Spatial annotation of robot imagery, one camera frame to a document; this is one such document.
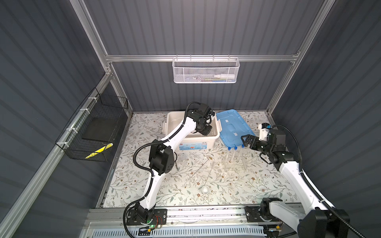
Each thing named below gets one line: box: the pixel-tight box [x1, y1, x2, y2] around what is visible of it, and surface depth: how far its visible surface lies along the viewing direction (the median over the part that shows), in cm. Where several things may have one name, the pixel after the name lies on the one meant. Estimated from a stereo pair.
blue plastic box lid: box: [216, 109, 256, 148], surface depth 114 cm
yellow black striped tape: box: [84, 142, 114, 160], surface depth 68 cm
